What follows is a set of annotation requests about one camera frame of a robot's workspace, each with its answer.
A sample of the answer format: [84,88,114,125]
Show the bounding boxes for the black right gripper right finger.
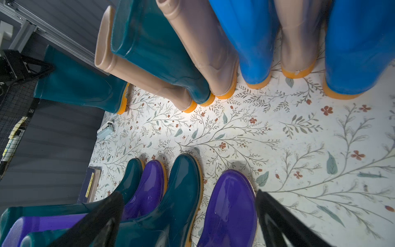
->
[255,190,330,247]

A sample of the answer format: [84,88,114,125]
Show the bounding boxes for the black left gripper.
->
[1,49,55,86]

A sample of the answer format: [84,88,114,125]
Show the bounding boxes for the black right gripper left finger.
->
[50,192,124,247]

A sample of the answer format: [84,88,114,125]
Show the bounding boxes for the teal rain boot carried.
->
[34,46,129,114]

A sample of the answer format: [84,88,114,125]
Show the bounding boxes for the beige rain boot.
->
[156,0,239,99]
[94,6,197,113]
[274,0,330,79]

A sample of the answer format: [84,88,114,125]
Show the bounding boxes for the teal rain boot back row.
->
[111,0,215,107]

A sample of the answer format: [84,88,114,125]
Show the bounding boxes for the teal rain boot front left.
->
[1,158,145,244]

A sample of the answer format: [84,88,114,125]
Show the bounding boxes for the purple rain boot front left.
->
[1,160,167,247]

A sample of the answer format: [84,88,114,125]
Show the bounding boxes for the purple rain boot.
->
[197,170,258,247]
[1,160,167,247]

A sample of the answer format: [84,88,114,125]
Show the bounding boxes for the purple rain boot front right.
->
[197,170,258,247]

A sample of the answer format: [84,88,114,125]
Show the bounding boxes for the teal rain boot front right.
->
[21,153,203,247]

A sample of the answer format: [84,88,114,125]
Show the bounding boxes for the blue rain boot right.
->
[323,1,395,100]

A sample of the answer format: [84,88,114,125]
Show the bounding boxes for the blue rain boot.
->
[323,1,395,100]
[209,0,279,89]

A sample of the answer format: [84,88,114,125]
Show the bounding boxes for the blue rain boot left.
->
[209,0,279,89]

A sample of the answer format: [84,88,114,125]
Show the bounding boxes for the dark blue book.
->
[77,167,101,203]

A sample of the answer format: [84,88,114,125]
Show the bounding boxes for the yellow sticky notes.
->
[1,116,28,163]

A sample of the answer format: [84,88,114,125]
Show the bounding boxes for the small light blue box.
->
[97,120,114,141]

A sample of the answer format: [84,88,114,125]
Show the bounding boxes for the black wire side basket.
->
[1,80,40,179]

